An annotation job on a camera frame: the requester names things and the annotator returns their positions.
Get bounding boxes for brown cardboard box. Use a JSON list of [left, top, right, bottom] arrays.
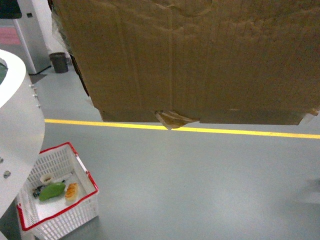
[[53, 0, 320, 128]]

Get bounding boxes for dark grey trash bin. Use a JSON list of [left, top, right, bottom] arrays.
[[49, 52, 69, 74]]

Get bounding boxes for orange toy bread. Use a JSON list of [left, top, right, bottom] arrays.
[[64, 182, 79, 201]]

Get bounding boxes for white kiosk machine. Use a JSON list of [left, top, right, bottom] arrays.
[[13, 0, 66, 75]]

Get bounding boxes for green toy vegetable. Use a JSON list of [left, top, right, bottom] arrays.
[[38, 182, 66, 202]]

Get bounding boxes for white plastic basket red rim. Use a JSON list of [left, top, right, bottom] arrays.
[[15, 142, 99, 240]]

